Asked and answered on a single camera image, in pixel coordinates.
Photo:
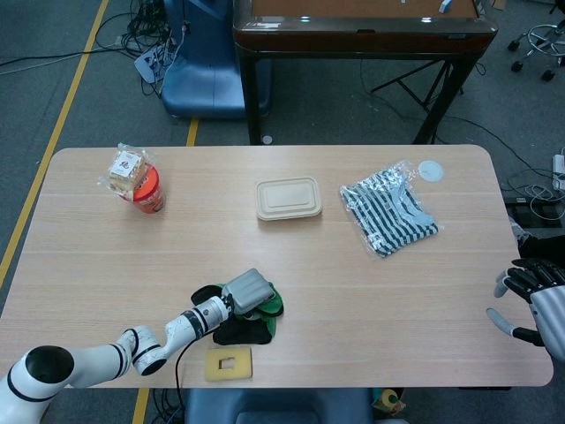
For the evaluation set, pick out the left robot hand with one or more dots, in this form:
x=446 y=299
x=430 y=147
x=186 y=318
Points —
x=247 y=289

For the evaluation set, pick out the plastic wrapped sponge cake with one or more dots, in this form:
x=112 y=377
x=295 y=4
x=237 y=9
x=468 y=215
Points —
x=125 y=172

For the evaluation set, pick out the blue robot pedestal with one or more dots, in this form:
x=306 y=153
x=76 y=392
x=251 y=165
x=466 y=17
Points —
x=203 y=79

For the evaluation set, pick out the beige lidded food container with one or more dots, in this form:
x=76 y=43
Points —
x=289 y=199

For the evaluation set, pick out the chrome office chair base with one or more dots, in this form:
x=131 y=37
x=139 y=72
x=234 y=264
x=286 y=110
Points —
x=548 y=75

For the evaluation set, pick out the single blue white mahjong tile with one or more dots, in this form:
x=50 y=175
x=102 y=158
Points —
x=446 y=4

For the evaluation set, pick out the dark wooden mahjong table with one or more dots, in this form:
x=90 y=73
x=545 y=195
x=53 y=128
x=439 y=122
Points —
x=353 y=40

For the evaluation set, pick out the white power strip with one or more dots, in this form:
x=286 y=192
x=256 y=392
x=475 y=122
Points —
x=559 y=170

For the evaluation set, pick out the green and black microfiber cloth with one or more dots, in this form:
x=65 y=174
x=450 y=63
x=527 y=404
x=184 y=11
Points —
x=247 y=333

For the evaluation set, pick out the black grey bundle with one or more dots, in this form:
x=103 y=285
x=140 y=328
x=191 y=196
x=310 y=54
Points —
x=543 y=249

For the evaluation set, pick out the striped shirt in plastic bag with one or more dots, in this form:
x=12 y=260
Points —
x=388 y=216

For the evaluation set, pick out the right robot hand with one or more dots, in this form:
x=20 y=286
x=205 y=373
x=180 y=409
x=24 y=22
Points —
x=549 y=309

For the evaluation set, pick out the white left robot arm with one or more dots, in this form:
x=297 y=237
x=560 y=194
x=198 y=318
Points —
x=88 y=353

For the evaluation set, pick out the small white floor disc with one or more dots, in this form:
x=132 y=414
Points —
x=267 y=139

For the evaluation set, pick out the orange instant noodle cup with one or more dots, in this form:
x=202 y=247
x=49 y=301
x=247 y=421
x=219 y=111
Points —
x=152 y=199

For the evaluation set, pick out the white round sticker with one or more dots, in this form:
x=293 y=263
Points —
x=431 y=170

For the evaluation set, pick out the yellow sponge with rectangular hole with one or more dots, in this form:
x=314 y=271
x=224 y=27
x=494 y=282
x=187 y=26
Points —
x=240 y=366

